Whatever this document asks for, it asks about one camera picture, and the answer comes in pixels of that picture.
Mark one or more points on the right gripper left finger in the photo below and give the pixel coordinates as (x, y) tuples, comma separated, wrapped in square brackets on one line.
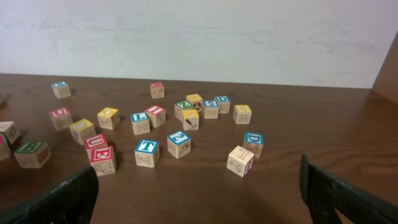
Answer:
[(71, 201)]

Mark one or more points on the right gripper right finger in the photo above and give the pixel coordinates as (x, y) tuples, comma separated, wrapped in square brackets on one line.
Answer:
[(326, 195)]

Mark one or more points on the red E block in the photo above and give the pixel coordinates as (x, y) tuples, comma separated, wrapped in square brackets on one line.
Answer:
[(103, 160)]

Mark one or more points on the green B block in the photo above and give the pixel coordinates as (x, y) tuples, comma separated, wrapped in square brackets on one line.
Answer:
[(33, 154)]

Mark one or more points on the red U block lower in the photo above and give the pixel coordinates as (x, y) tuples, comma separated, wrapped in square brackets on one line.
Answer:
[(95, 142)]

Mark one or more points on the red u block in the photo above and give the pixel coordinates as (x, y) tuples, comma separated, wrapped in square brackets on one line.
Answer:
[(95, 142), (61, 118)]

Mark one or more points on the yellow block centre lower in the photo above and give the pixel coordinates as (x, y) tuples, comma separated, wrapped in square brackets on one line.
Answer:
[(81, 130)]

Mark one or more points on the red A block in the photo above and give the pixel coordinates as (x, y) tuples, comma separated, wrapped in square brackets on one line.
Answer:
[(5, 152)]

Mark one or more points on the red U block upper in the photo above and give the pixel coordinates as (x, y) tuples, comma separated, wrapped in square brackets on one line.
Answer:
[(61, 118)]

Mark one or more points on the blue T block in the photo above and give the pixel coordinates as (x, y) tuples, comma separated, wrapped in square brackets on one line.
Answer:
[(147, 153)]

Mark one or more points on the blue D block lower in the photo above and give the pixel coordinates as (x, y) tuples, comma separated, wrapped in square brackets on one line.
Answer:
[(254, 142)]

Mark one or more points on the blue d block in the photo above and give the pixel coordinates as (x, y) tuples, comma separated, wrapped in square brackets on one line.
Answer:
[(224, 103), (254, 142)]

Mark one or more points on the yellow block centre upper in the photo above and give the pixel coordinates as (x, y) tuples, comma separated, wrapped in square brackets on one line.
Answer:
[(109, 118)]

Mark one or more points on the plain wood block right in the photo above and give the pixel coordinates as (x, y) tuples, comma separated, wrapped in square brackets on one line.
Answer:
[(240, 161)]

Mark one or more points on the wood block green side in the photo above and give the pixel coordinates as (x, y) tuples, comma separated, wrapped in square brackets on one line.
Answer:
[(9, 131)]

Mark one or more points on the blue L block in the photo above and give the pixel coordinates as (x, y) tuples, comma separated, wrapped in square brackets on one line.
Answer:
[(140, 123)]

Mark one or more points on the blue X block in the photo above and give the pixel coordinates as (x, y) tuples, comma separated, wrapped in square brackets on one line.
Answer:
[(61, 89)]

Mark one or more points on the yellow 8 block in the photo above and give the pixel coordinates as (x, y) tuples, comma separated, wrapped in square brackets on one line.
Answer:
[(242, 114)]

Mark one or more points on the blue 2 block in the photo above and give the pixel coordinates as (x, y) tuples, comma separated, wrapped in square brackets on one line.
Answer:
[(179, 144)]

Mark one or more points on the red I block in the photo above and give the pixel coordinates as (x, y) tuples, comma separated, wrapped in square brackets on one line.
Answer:
[(156, 115)]

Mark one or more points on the red H block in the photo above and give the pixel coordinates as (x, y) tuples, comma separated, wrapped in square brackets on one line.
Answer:
[(157, 90)]

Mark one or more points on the blue D block upper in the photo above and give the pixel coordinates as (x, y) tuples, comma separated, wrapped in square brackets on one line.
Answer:
[(224, 103)]

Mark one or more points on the green Z block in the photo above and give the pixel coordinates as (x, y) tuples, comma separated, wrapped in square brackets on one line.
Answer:
[(180, 106)]

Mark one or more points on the yellow block below Z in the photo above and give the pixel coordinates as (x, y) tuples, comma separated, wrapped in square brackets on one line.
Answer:
[(190, 120)]

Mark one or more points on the blue 5 block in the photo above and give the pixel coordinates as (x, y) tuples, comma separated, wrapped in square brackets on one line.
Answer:
[(210, 109)]

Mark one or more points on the yellow block top right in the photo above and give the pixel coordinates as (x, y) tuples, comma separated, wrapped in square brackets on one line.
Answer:
[(196, 100)]

